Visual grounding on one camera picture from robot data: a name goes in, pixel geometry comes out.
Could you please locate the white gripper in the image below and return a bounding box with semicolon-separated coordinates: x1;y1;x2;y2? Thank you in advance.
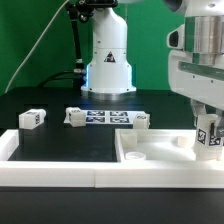
168;51;224;138

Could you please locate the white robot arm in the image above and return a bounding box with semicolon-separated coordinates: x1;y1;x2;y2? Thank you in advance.
82;0;224;137

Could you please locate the fiducial tag sheet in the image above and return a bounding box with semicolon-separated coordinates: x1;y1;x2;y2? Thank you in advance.
63;110;146;127

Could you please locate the black cable bundle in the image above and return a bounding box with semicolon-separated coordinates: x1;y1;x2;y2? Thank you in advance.
37;0;94;88

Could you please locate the white u-shaped fence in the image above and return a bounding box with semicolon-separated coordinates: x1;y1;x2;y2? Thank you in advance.
0;129;224;188

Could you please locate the white cable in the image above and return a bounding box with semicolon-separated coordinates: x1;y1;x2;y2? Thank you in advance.
4;0;72;94

